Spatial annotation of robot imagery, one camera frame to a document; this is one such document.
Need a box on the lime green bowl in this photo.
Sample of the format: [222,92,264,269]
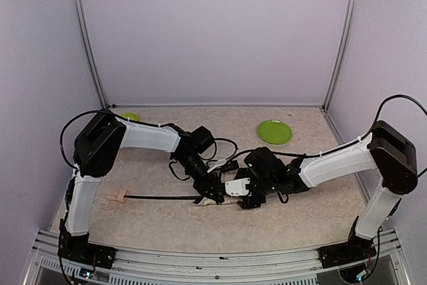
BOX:
[121,113,139,121]

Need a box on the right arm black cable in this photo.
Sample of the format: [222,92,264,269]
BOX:
[363,94,427,179]

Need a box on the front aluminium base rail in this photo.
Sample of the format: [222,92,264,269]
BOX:
[20,230,413,284]

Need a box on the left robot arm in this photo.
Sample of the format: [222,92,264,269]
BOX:
[58,109,225,269]

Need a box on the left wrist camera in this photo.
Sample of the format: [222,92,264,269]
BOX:
[207,159,239,173]

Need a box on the green flat plate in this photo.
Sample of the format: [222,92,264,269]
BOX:
[256,119,292,145]

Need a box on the aluminium frame post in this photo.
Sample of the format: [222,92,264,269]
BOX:
[73,0,109,108]
[322,0,358,113]

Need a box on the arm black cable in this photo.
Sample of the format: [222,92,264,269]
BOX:
[363,94,427,179]
[206,137,242,162]

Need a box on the left aluminium frame post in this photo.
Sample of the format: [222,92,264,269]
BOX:
[73,0,109,108]

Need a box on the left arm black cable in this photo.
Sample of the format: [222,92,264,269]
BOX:
[206,137,242,162]

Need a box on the beige folding umbrella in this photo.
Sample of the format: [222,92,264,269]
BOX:
[106,190,240,206]

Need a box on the right aluminium frame post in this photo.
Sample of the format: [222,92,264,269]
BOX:
[322,0,358,113]

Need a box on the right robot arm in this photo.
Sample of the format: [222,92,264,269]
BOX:
[234,121,418,268]

